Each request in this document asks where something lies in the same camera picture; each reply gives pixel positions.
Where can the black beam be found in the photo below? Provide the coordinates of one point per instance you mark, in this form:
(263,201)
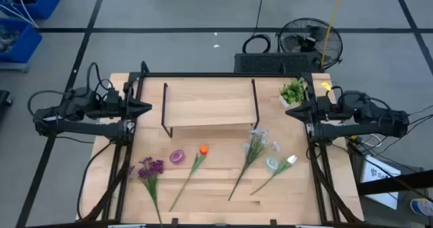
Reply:
(392,184)

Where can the white artificial tulip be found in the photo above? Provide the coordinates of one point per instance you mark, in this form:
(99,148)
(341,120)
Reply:
(291,159)

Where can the clear glass vase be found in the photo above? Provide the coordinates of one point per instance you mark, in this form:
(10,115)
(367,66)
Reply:
(271,163)

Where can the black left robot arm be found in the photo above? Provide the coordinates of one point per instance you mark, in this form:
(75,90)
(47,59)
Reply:
(84,129)

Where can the purple glass vase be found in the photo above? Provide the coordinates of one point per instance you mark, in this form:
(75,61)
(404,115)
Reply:
(177,156)

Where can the blue storage bin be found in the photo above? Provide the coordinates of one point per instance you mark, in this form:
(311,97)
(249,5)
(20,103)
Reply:
(23,45)
(40,3)

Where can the purple artificial flower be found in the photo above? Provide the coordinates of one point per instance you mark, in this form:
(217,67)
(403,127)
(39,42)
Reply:
(152,168)

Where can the black floor object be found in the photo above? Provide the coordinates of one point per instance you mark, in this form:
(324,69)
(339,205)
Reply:
(4,97)

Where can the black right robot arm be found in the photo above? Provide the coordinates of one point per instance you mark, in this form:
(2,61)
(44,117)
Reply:
(355,130)

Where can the wooden shelf with black legs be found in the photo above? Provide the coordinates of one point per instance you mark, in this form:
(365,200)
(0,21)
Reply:
(209,103)

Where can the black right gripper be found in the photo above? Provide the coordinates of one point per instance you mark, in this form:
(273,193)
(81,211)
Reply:
(323,109)

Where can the orange artificial tulip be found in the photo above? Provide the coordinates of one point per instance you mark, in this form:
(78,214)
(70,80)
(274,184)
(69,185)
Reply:
(203,149)

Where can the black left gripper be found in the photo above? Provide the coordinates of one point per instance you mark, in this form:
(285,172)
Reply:
(115,106)

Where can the black metal table frame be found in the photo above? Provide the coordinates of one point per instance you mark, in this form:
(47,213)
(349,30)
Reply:
(220,74)

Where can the green potted plant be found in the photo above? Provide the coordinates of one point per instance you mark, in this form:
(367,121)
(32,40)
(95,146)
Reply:
(293,92)

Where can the white blossom spray flower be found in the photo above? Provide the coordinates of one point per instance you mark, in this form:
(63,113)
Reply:
(253,150)

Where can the white and blue round container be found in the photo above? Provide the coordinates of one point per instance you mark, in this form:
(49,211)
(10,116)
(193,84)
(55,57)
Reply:
(423,207)

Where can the black perforated box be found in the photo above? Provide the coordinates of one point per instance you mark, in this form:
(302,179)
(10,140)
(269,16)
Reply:
(270,63)

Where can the black floor fan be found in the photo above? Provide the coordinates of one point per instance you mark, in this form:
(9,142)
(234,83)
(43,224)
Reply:
(309,40)

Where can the white box with logo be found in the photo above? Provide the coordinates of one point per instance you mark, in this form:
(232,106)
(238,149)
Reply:
(375,174)

